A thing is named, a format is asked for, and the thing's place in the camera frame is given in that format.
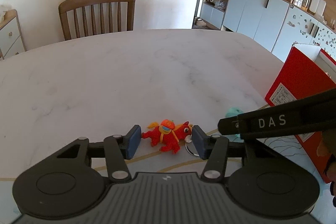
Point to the printed table mat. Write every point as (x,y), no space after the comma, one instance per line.
(278,146)

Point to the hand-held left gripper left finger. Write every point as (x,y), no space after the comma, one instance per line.
(132,141)

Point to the white wooden sideboard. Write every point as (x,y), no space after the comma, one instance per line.
(10,35)

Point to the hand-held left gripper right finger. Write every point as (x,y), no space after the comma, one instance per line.
(198,142)

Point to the grey wooden wall cabinet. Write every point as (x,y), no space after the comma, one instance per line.
(262,3)

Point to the clear plastic bag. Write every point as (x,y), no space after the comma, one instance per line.
(4,10)

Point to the person's right hand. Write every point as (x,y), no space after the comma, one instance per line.
(329,150)

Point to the beige slippers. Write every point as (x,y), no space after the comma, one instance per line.
(199,21)

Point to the grey plastic bag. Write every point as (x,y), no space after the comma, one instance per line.
(220,2)

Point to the small teal toy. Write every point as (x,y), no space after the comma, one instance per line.
(233,111)

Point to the red cardboard box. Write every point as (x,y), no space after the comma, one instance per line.
(296,77)

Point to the white plastic containers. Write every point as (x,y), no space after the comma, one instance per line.
(317,6)

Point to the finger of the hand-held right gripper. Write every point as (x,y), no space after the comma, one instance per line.
(228,124)

